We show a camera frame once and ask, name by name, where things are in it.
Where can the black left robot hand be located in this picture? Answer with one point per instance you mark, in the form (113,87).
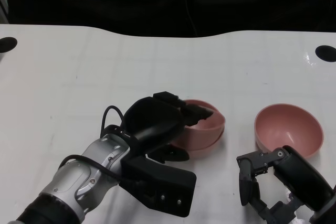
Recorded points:
(155,119)

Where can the pink plastic bowl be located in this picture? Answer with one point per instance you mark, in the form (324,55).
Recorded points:
(207,151)
(286,127)
(204,134)

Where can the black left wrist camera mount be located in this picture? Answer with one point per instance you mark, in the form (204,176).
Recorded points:
(168,182)

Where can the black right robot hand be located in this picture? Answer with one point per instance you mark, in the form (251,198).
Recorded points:
(299,174)

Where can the black table grommet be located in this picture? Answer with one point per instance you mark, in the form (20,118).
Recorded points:
(7,44)
(326,53)

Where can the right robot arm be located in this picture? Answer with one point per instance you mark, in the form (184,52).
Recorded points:
(328,216)

